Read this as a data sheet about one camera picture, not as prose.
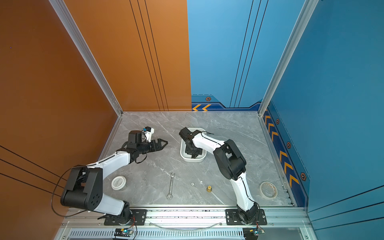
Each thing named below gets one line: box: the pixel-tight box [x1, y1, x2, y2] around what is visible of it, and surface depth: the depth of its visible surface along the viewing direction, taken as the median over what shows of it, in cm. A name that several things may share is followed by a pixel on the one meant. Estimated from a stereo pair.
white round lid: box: [111, 176, 127, 191], surface depth 80 cm
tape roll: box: [260, 181, 278, 199], surface depth 83 cm
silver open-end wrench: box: [166, 172, 175, 200], surface depth 84 cm
